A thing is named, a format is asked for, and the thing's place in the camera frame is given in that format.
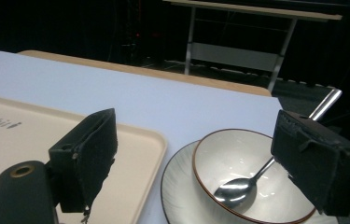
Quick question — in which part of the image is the white plate with dark rim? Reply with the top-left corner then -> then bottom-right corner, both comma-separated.
160,139 -> 242,224

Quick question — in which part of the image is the white-framed wooden table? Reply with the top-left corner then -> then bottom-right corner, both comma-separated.
162,0 -> 343,93

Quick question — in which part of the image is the metal spoon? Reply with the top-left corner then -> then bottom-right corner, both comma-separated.
213,89 -> 343,209

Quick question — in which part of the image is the beige plastic tray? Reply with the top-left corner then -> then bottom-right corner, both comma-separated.
0,94 -> 168,224

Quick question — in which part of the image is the white bowl with brown rim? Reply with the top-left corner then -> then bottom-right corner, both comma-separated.
191,128 -> 316,224

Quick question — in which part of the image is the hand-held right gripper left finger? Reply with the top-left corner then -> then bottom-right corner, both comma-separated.
48,107 -> 119,224

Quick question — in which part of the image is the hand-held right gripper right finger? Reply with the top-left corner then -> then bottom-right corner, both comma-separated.
270,109 -> 350,217

